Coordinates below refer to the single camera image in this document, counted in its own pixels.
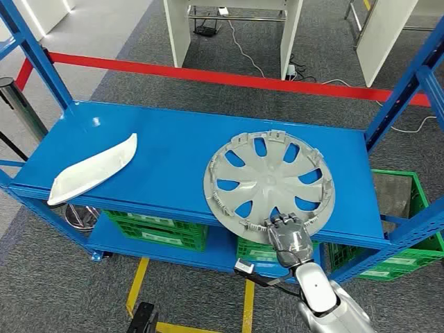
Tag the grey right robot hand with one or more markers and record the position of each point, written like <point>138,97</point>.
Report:
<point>291,243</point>

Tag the grey plastic wheel hubcap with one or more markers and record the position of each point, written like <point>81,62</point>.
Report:
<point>263,184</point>

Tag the blue metal shelf rack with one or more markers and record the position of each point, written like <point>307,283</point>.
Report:
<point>173,161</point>

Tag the white curved plastic trim part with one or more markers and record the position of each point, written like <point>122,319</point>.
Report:
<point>94,172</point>

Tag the small white power strip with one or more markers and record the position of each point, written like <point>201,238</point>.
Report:
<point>291,71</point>

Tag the red barrier belt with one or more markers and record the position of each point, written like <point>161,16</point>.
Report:
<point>208,76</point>

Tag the white desk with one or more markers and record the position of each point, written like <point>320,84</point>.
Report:
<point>381,41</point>
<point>177,32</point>

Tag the black network device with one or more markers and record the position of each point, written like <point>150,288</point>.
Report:
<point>208,31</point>

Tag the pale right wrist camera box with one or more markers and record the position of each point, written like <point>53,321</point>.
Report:
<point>244,266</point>

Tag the chrome stanchion post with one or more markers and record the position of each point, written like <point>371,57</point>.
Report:
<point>24,110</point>

